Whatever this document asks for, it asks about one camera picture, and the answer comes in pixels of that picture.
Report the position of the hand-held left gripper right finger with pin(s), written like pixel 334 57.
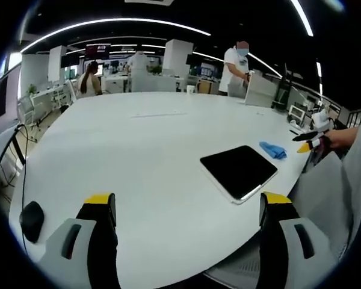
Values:
pixel 291 241

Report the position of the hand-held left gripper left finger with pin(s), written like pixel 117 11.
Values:
pixel 78 241

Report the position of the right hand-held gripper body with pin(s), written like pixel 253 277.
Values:
pixel 321 121

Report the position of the blue cleaning cloth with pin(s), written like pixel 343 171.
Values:
pixel 273 150

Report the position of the black tablet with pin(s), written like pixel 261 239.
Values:
pixel 239 171

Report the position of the person's right hand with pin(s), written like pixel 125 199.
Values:
pixel 343 139

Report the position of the small white monitor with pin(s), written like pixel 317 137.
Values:
pixel 298 113

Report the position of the black tripod stand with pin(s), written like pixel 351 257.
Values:
pixel 284 90

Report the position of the black round device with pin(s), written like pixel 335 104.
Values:
pixel 32 221

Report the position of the white mesh chair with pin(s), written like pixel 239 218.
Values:
pixel 237 266

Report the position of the person's grey clothing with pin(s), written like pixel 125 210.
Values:
pixel 349 195

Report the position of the white upright board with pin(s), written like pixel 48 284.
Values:
pixel 258 91

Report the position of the white office chair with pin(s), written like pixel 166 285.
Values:
pixel 26 110

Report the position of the green potted plant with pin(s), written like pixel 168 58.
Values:
pixel 32 89

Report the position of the red wall screen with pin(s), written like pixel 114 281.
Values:
pixel 97 51

